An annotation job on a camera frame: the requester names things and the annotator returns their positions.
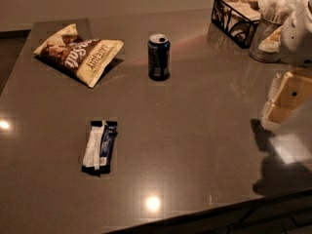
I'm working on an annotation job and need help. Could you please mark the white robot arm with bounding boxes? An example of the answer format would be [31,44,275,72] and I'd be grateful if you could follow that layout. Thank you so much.
[259,0,312,125]

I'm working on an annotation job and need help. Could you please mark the brown chip bag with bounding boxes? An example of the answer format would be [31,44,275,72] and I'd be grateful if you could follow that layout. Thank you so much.
[33,23,124,88]

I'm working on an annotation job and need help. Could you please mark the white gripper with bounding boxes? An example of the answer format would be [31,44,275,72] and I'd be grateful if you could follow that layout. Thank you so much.
[262,64,312,123]

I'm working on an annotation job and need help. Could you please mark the blue pepsi can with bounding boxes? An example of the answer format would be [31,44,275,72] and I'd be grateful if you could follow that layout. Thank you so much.
[147,33,171,81]

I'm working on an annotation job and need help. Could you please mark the blue white snack bar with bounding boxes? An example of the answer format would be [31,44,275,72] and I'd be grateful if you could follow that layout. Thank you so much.
[81,120,118,176]

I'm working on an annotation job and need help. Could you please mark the black wire napkin holder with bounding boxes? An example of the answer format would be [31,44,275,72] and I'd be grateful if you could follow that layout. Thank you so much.
[212,0,260,49]

